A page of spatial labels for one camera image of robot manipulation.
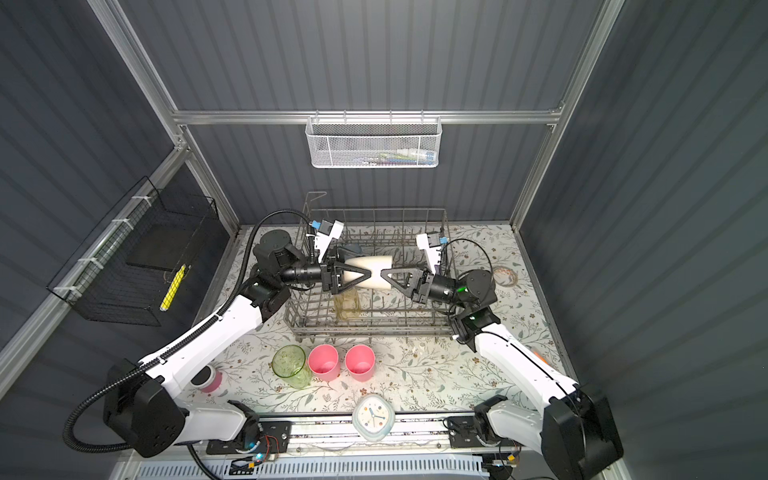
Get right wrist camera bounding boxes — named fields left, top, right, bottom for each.
left=416, top=232, right=448, bottom=274

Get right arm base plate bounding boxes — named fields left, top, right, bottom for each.
left=442, top=415, right=484, bottom=449

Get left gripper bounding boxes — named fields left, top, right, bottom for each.
left=278, top=246, right=370, bottom=298

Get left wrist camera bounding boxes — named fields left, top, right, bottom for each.
left=310, top=220, right=344, bottom=263

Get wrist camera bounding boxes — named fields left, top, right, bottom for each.
left=416, top=232, right=448, bottom=274
left=310, top=220, right=344, bottom=263

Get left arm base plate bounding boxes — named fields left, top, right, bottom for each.
left=205, top=421, right=293, bottom=455

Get grey wire dish rack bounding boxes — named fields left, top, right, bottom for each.
left=284, top=191, right=451, bottom=339

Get yellow marker in black basket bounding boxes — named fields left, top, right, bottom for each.
left=159, top=265, right=187, bottom=312

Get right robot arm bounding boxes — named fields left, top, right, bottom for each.
left=380, top=268, right=624, bottom=479

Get black wire wall basket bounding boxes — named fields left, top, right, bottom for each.
left=47, top=177, right=220, bottom=327

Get yellow transparent cup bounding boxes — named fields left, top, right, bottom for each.
left=333, top=288, right=362, bottom=321

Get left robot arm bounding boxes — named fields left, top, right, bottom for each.
left=62, top=211, right=371, bottom=458

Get beige cup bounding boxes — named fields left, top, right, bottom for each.
left=345, top=255, right=393, bottom=291

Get white square clock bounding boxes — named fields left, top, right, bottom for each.
left=352, top=394, right=396, bottom=442

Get pink cup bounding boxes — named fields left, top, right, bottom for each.
left=307, top=344, right=341, bottom=382
left=345, top=345, right=376, bottom=382

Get markers in white basket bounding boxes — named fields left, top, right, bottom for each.
left=355, top=148, right=438, bottom=167

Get green transparent cup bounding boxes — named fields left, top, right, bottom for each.
left=272, top=345, right=312, bottom=389

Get white mesh wall basket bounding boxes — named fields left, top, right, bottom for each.
left=305, top=117, right=443, bottom=169

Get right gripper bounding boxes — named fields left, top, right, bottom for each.
left=383, top=267, right=468, bottom=313

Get black pad in basket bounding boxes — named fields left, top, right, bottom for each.
left=125, top=225, right=193, bottom=272

